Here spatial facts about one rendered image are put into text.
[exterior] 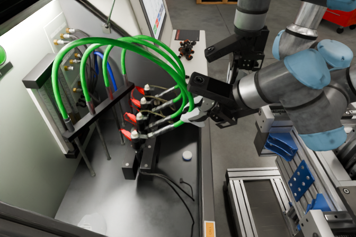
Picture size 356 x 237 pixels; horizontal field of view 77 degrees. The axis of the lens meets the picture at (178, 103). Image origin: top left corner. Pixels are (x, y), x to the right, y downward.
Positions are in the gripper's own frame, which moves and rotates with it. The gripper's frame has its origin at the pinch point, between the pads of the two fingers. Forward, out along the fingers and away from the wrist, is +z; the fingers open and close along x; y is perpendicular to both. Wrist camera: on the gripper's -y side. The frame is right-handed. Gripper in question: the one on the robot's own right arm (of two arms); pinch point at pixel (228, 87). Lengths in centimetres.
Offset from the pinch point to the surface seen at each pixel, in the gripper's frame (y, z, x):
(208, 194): -4.6, 25.4, -23.2
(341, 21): 228, 100, 315
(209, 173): -4.1, 25.4, -15.5
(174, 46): -22, 22, 68
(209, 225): -5.0, 24.1, -32.6
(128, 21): -35.7, -10.8, 23.1
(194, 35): -10, 22, 83
